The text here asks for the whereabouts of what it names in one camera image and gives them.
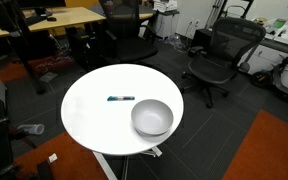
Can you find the white bowl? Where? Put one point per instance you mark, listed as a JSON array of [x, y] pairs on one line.
[[152, 117]]

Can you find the round white table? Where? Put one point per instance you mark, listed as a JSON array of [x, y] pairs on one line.
[[120, 113]]

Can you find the black computer mouse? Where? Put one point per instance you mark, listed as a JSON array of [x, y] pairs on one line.
[[51, 19]]

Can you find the white cabinet with drawers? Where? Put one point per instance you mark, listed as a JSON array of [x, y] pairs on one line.
[[166, 23]]

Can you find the clear plastic cup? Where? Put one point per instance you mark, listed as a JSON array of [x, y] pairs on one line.
[[32, 128]]

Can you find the black mesh office chair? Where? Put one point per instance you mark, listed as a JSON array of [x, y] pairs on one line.
[[225, 56]]

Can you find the black electric scooter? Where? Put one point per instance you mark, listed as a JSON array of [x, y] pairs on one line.
[[277, 78]]

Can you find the black padded office chair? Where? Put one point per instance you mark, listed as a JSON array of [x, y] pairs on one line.
[[129, 36]]

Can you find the black keyboard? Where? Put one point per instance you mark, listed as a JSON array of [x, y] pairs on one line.
[[30, 20]]

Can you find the light wooden desk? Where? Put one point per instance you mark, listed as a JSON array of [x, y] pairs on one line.
[[64, 18]]

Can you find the white box on cabinet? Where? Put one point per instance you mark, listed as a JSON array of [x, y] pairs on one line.
[[165, 5]]

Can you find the small white card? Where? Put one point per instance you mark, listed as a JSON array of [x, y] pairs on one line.
[[52, 157]]

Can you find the black computer tower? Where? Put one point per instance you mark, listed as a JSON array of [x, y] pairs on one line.
[[79, 45]]

